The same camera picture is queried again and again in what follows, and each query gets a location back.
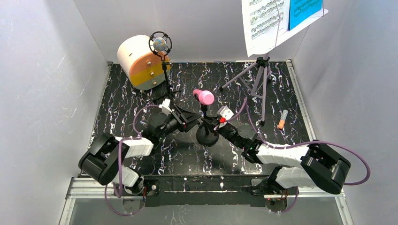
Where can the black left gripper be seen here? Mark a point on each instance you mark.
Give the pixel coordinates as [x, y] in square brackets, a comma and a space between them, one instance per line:
[179, 118]

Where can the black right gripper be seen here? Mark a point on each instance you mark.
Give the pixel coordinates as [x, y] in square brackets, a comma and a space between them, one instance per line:
[218, 127]

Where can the black round-base mic stand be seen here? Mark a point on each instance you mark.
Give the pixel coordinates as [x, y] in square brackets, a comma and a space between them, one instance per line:
[203, 136]

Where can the pink microphone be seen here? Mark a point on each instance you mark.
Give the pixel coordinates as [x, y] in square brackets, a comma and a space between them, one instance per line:
[205, 97]

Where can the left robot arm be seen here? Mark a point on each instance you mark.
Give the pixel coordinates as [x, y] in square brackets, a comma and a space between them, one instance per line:
[103, 160]

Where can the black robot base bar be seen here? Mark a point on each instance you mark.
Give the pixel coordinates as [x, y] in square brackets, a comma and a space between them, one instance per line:
[165, 190]

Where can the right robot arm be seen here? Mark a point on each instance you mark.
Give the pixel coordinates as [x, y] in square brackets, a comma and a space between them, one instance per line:
[308, 165]

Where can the round pastel drawer cabinet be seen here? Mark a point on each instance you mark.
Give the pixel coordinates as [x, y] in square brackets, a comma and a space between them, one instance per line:
[142, 67]

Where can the black tripod microphone stand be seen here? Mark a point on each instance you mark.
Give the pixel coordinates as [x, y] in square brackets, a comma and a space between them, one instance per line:
[170, 94]

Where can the orange grey marker pen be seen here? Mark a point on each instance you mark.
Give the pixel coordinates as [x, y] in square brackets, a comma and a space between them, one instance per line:
[282, 120]

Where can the silver mesh studio microphone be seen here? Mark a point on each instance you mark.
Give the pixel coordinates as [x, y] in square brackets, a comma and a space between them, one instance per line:
[159, 44]

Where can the lilac music stand tripod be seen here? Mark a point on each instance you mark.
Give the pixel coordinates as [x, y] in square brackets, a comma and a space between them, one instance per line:
[262, 78]

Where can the white sheet music page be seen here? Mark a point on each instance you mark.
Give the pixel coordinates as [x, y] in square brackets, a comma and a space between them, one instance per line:
[266, 24]

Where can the blue sheet music page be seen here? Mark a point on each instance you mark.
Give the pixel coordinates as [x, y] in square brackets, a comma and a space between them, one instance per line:
[301, 10]

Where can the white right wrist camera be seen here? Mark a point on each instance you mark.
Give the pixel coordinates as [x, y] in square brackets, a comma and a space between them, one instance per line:
[225, 113]

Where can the aluminium rail right edge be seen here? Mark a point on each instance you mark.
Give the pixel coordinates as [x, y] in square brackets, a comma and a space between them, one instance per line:
[341, 198]

